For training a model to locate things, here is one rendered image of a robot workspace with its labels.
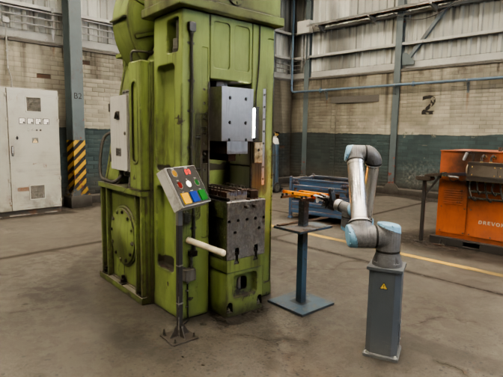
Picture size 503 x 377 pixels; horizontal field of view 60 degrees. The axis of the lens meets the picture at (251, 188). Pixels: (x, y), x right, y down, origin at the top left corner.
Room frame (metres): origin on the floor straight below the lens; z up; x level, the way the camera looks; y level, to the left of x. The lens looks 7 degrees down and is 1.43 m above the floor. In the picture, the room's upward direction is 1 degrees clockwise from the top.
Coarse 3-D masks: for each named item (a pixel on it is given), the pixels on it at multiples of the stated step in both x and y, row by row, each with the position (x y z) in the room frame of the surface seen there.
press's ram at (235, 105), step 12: (216, 96) 3.27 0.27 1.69; (228, 96) 3.26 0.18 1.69; (240, 96) 3.33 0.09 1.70; (252, 96) 3.41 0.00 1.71; (216, 108) 3.27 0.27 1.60; (228, 108) 3.26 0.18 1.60; (240, 108) 3.33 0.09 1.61; (252, 108) 3.41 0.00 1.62; (216, 120) 3.27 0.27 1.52; (228, 120) 3.26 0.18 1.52; (240, 120) 3.34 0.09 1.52; (252, 120) 3.41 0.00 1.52; (216, 132) 3.27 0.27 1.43; (228, 132) 3.26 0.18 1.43; (240, 132) 3.34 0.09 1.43; (252, 132) 3.41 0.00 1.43
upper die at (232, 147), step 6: (210, 144) 3.42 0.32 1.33; (216, 144) 3.36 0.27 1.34; (222, 144) 3.30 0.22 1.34; (228, 144) 3.26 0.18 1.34; (234, 144) 3.30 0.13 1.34; (240, 144) 3.34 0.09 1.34; (246, 144) 3.37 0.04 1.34; (210, 150) 3.42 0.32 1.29; (216, 150) 3.36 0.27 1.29; (222, 150) 3.30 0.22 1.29; (228, 150) 3.27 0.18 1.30; (234, 150) 3.30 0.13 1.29; (240, 150) 3.34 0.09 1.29; (246, 150) 3.38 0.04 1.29
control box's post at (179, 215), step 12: (180, 216) 2.89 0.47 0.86; (180, 228) 2.89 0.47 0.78; (180, 240) 2.89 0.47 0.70; (180, 252) 2.89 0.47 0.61; (180, 264) 2.89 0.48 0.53; (180, 276) 2.89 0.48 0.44; (180, 288) 2.89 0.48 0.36; (180, 300) 2.89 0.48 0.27; (180, 312) 2.89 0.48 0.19; (180, 324) 2.89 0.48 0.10
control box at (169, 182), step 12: (168, 168) 2.77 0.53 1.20; (180, 168) 2.88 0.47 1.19; (192, 168) 3.00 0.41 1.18; (168, 180) 2.72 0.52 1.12; (180, 180) 2.81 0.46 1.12; (192, 180) 2.92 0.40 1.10; (168, 192) 2.72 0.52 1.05; (180, 192) 2.74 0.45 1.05; (180, 204) 2.68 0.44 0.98; (192, 204) 2.78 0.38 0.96
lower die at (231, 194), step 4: (216, 184) 3.61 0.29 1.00; (212, 188) 3.47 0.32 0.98; (216, 188) 3.43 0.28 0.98; (228, 188) 3.40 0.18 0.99; (232, 188) 3.36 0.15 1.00; (236, 188) 3.33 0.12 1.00; (244, 188) 3.40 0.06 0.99; (212, 192) 3.40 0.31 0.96; (216, 192) 3.35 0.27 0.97; (224, 192) 3.28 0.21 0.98; (228, 192) 3.27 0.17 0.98; (232, 192) 3.29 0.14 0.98; (236, 192) 3.31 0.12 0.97; (240, 192) 3.34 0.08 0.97; (244, 192) 3.37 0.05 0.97; (224, 196) 3.28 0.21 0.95; (228, 196) 3.27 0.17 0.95; (232, 196) 3.29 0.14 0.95; (236, 196) 3.31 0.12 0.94; (240, 196) 3.34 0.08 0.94; (244, 196) 3.37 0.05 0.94
